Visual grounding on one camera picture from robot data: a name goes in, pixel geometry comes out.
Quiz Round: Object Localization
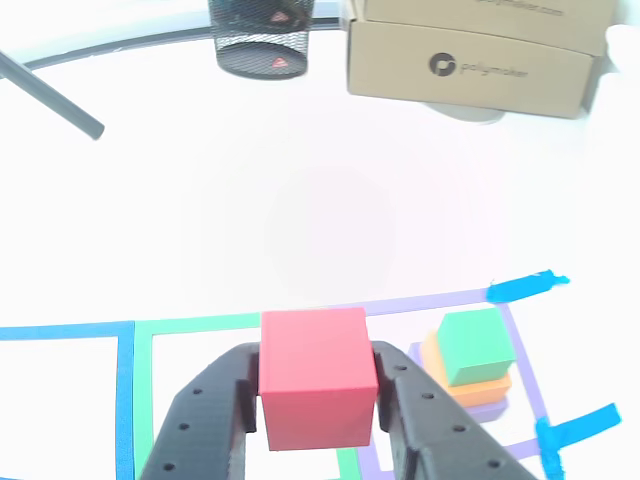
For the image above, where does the large purple square block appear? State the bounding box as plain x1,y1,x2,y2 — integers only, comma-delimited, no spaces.
407,341,510,425

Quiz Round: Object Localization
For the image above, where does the orange square block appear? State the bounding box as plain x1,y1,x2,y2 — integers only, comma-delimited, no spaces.
419,328,514,409

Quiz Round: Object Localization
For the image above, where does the green square block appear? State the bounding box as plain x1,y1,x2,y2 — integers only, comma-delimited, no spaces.
436,306,518,388

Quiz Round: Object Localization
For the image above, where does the small red cube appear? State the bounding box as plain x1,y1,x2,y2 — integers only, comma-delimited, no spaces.
258,306,380,452

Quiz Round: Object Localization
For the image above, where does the blue tape strip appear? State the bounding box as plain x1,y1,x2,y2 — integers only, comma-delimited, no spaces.
485,269,571,305
534,417,567,480
548,402,623,447

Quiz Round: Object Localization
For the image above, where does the dark grey rod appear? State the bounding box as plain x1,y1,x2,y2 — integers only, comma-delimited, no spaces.
0,48,106,142

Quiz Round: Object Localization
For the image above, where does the brown cardboard box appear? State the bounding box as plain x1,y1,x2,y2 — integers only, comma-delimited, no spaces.
344,18,610,121

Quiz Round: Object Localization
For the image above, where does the black mesh object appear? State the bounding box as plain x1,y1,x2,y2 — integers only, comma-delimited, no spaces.
207,0,319,81

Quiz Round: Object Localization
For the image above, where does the cardboard box with web address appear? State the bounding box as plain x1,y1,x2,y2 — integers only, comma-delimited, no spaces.
352,0,622,57

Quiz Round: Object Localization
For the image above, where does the pale blue sheet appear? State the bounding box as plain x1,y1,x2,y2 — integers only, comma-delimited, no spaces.
314,0,347,20

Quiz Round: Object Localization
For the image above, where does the green square frame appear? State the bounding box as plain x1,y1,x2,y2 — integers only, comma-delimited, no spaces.
132,312,362,480

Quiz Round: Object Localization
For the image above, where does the blue square frame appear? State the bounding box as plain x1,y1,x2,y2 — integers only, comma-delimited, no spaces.
0,319,137,480

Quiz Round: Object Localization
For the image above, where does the purple square frame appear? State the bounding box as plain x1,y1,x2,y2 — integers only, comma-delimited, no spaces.
324,287,552,480

